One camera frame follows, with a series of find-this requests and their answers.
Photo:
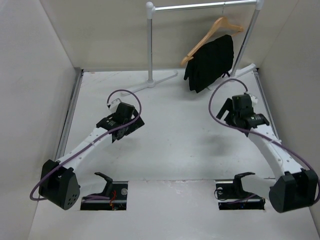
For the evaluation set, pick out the right aluminium table rail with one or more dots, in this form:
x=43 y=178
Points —
x=265 y=105

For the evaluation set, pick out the black trousers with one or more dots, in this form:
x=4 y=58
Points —
x=210 y=62

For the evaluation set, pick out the wooden clothes hanger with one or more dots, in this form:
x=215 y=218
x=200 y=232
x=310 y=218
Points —
x=221 y=22

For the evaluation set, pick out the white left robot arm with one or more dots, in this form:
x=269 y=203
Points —
x=59 y=183

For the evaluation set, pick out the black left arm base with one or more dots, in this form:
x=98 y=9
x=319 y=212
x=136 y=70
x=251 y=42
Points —
x=113 y=196

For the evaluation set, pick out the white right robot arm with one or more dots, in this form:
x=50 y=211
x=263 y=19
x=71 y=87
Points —
x=293 y=187

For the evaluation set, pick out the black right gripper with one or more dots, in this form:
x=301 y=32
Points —
x=228 y=106

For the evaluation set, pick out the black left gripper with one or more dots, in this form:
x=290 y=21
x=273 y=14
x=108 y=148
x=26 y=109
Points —
x=134 y=126

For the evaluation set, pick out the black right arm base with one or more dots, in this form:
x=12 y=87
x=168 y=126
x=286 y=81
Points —
x=232 y=197

